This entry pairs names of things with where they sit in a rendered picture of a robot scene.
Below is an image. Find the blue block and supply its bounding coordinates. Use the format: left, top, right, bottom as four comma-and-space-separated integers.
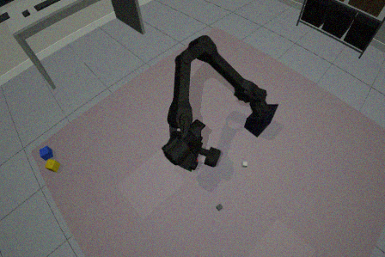
40, 146, 53, 161

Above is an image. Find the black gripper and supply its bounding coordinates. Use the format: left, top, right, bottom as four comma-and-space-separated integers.
189, 143, 221, 168

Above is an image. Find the yellow block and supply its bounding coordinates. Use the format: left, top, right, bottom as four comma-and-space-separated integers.
45, 159, 60, 173

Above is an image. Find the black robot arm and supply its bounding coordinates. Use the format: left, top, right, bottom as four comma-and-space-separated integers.
162, 35, 272, 171

